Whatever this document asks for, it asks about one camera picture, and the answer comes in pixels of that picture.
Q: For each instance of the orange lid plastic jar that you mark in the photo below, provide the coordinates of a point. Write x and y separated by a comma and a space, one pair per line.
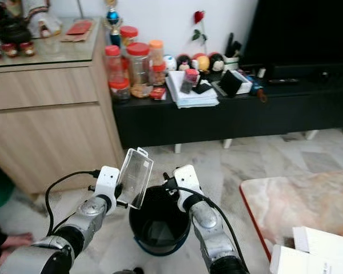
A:
156, 57

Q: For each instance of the green round object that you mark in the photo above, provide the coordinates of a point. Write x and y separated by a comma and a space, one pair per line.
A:
3, 182

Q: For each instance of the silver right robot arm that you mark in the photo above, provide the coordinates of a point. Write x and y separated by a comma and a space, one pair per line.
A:
211, 225

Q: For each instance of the white cup with black tools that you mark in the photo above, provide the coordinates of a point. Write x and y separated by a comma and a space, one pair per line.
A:
232, 54

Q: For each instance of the stack of white papers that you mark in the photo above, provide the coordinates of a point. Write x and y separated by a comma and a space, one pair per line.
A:
188, 100

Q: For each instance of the small blue and brown item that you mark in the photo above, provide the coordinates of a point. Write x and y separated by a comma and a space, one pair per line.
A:
258, 88

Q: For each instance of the small black white doll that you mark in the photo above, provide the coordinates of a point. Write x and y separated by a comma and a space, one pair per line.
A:
216, 63

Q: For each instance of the short red lid jar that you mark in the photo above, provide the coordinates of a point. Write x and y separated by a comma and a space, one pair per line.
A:
120, 90

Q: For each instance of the black television console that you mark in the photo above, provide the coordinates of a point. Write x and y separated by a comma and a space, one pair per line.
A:
240, 114

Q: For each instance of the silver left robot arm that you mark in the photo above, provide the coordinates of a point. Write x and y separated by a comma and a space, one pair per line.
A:
80, 220

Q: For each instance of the small grey red topped item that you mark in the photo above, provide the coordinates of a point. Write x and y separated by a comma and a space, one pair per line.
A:
190, 80

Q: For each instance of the black rubbish bin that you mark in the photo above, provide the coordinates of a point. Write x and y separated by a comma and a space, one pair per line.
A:
160, 225

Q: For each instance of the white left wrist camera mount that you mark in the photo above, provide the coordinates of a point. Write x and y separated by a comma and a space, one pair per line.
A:
107, 180

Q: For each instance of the white cardboard box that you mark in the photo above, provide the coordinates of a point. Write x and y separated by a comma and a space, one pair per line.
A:
297, 264
323, 242

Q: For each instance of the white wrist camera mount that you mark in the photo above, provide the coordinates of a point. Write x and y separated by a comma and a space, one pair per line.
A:
107, 180
188, 180

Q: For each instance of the red artificial rose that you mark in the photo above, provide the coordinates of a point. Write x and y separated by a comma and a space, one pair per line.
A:
199, 17

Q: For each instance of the light wooden cabinet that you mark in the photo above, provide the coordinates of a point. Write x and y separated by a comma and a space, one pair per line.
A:
46, 125

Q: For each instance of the red lid jar yellow contents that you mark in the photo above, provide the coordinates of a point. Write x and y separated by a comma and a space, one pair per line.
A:
129, 35

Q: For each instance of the white ceramic figurine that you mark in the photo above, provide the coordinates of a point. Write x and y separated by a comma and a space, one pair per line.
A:
43, 20

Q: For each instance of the marble table with red edge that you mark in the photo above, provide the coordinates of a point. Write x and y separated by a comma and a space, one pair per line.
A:
297, 200

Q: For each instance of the narrow red lid jar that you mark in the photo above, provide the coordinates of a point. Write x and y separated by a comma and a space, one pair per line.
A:
113, 61

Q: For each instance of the red envelope packet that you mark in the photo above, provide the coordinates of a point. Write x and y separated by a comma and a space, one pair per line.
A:
79, 28

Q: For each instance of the small yellow red doll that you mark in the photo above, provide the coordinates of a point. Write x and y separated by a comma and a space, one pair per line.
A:
201, 61

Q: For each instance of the bare person foot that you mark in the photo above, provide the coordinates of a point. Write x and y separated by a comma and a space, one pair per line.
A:
20, 240
7, 257

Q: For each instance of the clear plastic package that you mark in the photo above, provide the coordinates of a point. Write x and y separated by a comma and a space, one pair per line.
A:
135, 177

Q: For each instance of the small black red doll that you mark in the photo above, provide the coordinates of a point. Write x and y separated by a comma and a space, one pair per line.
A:
184, 61

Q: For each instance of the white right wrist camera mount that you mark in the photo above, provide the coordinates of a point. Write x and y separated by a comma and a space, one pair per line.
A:
188, 180

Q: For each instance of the large red lid snack jar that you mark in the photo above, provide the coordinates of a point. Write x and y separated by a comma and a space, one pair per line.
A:
139, 68

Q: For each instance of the black and white box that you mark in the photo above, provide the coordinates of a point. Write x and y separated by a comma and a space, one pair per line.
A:
233, 81

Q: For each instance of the blue and gold trophy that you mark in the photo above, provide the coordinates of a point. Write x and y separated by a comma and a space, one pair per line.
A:
113, 20

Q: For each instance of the small red box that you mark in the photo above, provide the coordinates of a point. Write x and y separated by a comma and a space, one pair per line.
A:
158, 93

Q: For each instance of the black flat screen television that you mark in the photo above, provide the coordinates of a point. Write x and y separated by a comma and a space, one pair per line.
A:
297, 34

